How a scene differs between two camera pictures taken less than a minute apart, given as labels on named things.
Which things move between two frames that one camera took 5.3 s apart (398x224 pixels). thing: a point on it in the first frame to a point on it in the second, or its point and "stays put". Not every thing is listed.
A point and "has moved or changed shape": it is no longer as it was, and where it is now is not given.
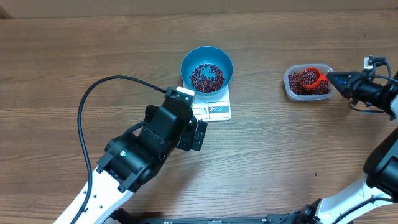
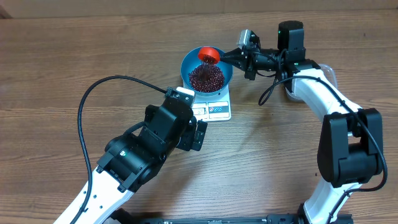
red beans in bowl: (206, 78) stays put
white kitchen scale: (213, 107) stays put
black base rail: (114, 216) stays put
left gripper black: (188, 142) stays put
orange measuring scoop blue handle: (321, 77) has moved or changed shape
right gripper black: (351, 89) to (252, 65)
